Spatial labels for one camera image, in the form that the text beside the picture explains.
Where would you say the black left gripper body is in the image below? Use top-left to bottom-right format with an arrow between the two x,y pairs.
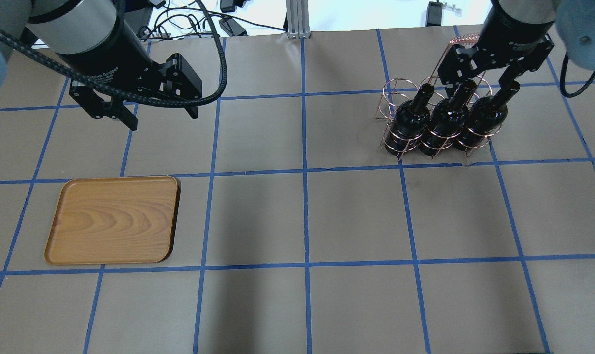
69,20 -> 203,120

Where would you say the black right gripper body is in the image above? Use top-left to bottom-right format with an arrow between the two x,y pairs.
437,10 -> 555,85

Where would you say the dark wine bottle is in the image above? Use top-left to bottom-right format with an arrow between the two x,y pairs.
418,79 -> 477,157
383,83 -> 435,157

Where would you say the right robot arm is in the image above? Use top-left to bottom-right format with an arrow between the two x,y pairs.
436,0 -> 595,89

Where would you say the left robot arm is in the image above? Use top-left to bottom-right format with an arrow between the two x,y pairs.
0,0 -> 203,119

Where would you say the dark wine bottle far end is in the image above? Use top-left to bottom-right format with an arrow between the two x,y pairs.
452,80 -> 520,152

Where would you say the wooden tray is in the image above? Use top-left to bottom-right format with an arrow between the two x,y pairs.
44,176 -> 180,266

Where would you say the black power adapter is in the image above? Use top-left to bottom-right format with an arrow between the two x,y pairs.
425,0 -> 444,27

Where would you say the copper wire bottle basket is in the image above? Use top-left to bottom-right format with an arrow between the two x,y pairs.
374,32 -> 504,162

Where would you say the aluminium frame post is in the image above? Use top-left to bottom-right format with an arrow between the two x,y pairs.
286,0 -> 312,39

